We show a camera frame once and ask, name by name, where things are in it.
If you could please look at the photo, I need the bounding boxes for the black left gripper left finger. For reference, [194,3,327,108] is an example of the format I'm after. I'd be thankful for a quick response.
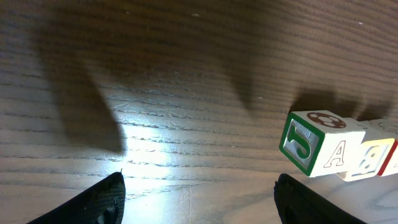
[29,172,126,224]

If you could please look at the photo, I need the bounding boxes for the yellow number wooden block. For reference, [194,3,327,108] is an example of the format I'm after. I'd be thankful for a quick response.
[337,118,394,182]

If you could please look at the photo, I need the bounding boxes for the soccer ball wooden block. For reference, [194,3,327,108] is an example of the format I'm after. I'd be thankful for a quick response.
[279,110,366,177]

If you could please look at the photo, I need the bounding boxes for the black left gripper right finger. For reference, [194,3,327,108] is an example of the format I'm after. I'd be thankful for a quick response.
[274,174,365,224]

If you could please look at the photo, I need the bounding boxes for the white red edged block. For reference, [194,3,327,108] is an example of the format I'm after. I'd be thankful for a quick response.
[362,119,397,177]

